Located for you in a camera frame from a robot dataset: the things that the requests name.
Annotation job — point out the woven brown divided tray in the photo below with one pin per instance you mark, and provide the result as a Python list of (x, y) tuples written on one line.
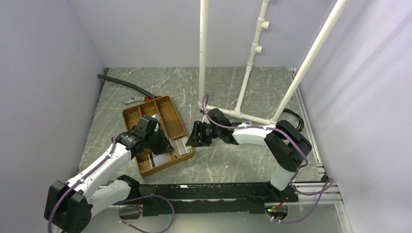
[(169, 122)]

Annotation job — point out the stack of credit cards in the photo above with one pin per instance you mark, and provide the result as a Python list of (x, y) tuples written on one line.
[(180, 148)]

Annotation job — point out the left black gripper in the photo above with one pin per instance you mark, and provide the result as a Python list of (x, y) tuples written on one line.
[(164, 146)]

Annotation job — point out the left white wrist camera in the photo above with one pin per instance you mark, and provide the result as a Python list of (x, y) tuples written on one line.
[(157, 117)]

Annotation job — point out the aluminium frame rail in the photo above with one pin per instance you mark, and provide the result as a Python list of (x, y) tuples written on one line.
[(330, 196)]

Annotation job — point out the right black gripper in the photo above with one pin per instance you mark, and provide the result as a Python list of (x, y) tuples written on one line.
[(196, 141)]

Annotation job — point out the red handled adjustable wrench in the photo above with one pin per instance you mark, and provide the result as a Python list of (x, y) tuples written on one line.
[(133, 98)]

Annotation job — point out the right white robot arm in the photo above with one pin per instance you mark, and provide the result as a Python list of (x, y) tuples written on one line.
[(287, 145)]

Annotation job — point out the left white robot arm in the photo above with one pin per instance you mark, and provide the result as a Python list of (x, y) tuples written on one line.
[(71, 205)]

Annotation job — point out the orange leather card holder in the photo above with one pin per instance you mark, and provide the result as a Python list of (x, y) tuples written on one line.
[(248, 122)]

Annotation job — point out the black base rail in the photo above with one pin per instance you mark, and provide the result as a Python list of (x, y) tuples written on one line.
[(199, 198)]

